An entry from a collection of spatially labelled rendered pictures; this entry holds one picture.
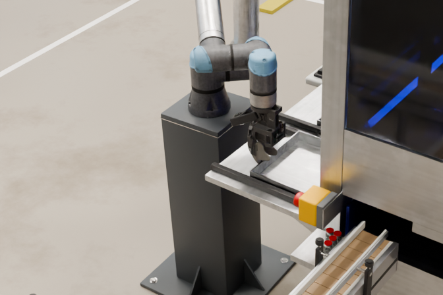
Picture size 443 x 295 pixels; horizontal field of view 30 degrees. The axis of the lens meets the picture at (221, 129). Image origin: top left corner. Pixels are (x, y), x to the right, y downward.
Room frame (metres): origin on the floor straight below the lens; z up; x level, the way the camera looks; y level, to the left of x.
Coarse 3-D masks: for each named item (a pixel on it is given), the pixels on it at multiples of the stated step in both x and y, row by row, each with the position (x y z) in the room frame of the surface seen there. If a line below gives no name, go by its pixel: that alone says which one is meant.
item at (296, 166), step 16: (288, 144) 2.08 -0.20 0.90; (304, 144) 2.10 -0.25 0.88; (272, 160) 2.01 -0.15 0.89; (288, 160) 2.02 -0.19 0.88; (304, 160) 2.01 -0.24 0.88; (256, 176) 1.91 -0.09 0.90; (272, 176) 1.94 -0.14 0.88; (288, 176) 1.93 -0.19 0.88; (304, 176) 1.93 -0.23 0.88; (304, 192) 1.81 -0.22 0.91
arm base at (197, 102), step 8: (192, 88) 2.48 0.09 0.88; (224, 88) 2.50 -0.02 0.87; (192, 96) 2.48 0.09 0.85; (200, 96) 2.46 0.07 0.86; (208, 96) 2.45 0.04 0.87; (216, 96) 2.46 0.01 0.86; (224, 96) 2.48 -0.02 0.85; (192, 104) 2.47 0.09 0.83; (200, 104) 2.45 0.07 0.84; (208, 104) 2.44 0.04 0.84; (216, 104) 2.45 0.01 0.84; (224, 104) 2.46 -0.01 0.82; (192, 112) 2.46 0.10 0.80; (200, 112) 2.44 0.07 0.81; (208, 112) 2.43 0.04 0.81; (216, 112) 2.44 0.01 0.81; (224, 112) 2.45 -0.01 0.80
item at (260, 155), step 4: (256, 144) 1.95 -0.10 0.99; (260, 144) 1.95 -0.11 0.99; (256, 148) 1.96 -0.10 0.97; (260, 148) 1.95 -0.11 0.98; (256, 152) 1.95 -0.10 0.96; (260, 152) 1.95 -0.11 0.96; (264, 152) 1.94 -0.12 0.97; (252, 156) 1.96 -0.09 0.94; (256, 156) 1.95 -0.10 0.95; (260, 156) 1.95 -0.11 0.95; (264, 156) 1.94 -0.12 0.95; (268, 156) 1.93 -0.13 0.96; (256, 160) 1.96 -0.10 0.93; (260, 160) 1.97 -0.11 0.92; (264, 160) 1.94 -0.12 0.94; (268, 160) 1.93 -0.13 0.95
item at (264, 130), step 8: (256, 112) 1.94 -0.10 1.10; (264, 112) 1.93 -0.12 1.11; (272, 112) 1.92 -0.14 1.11; (256, 120) 1.96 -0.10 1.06; (264, 120) 1.95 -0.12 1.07; (272, 120) 1.92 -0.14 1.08; (280, 120) 1.97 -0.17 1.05; (256, 128) 1.94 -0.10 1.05; (264, 128) 1.93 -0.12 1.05; (272, 128) 1.92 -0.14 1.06; (280, 128) 1.94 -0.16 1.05; (256, 136) 1.95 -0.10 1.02; (264, 136) 1.94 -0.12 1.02; (272, 136) 1.92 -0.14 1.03; (280, 136) 1.94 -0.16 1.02; (272, 144) 1.92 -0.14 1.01
